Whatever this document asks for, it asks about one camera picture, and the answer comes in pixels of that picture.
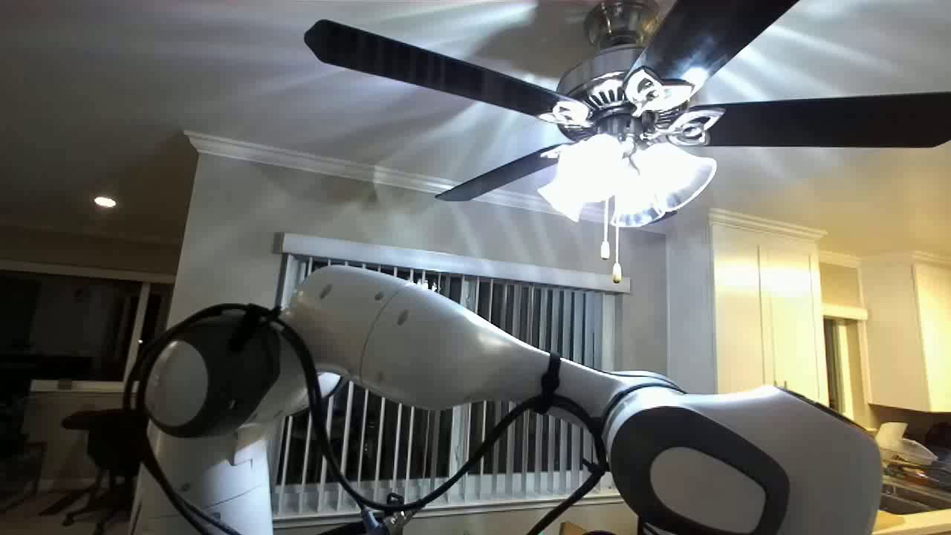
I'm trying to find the dark glass window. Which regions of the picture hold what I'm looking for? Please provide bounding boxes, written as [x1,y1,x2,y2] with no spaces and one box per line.
[0,262,177,398]

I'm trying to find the frosted glass lamp shade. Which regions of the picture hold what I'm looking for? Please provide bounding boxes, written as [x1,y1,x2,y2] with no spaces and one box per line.
[534,135,626,223]
[641,144,718,218]
[602,168,668,232]

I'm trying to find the tall white cabinet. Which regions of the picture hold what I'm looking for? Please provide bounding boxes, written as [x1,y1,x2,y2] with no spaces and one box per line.
[708,207,825,403]

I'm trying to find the black cable bundle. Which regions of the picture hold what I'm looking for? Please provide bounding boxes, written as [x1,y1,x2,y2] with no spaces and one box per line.
[122,300,613,535]

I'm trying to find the silver ceiling fan housing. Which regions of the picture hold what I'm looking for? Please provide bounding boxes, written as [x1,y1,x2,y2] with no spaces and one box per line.
[546,0,724,149]

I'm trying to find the dark wooden fan blade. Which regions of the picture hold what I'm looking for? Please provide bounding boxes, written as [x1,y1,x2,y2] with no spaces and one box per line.
[640,0,803,91]
[304,18,561,119]
[434,144,565,207]
[693,92,951,152]

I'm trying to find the long pull chain with fob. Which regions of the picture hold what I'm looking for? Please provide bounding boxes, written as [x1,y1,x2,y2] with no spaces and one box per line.
[610,196,626,285]

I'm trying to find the black velcro strap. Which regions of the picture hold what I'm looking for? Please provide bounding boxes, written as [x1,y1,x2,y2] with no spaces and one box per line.
[533,355,565,418]

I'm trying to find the dark office chair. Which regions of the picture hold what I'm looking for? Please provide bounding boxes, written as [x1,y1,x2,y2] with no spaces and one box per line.
[57,406,149,522]

